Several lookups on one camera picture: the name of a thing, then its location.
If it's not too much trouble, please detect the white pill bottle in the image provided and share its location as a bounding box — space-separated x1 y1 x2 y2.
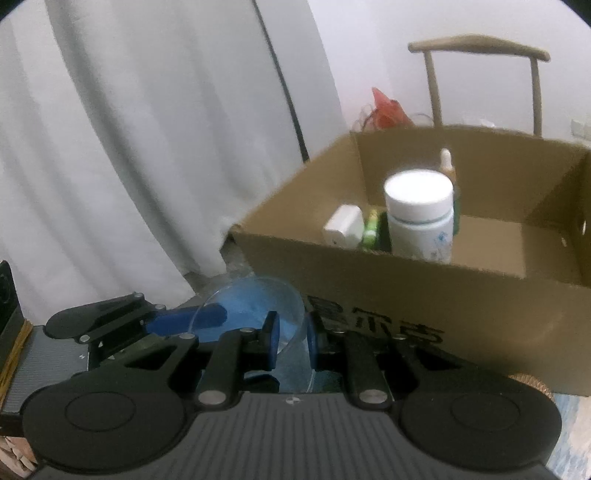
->
384 169 455 264

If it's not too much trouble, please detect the clear glass bowl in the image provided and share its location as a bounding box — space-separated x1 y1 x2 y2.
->
188 276 312 393

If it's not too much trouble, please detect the wooden chair black seat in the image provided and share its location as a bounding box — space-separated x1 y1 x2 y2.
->
408 34 551 137

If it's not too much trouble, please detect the black curtain cord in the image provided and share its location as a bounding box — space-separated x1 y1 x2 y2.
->
250 0 311 163

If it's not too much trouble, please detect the green dropper bottle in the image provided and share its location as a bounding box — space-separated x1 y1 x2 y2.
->
438 148 463 237

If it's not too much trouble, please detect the blue patterned table mat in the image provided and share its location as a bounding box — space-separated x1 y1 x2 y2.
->
547 393 591 480

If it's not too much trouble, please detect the small green tube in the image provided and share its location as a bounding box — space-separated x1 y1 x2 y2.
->
362 209 380 250

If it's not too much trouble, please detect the white charger adapter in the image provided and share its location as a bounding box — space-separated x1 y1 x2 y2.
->
322 204 365 249

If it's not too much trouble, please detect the brown cardboard box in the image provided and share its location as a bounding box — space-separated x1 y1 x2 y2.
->
232 127 590 395

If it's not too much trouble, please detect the white curtain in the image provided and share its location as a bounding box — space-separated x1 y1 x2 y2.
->
1 1 346 324

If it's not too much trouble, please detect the red plastic bag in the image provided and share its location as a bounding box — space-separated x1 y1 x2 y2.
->
353 87 415 132

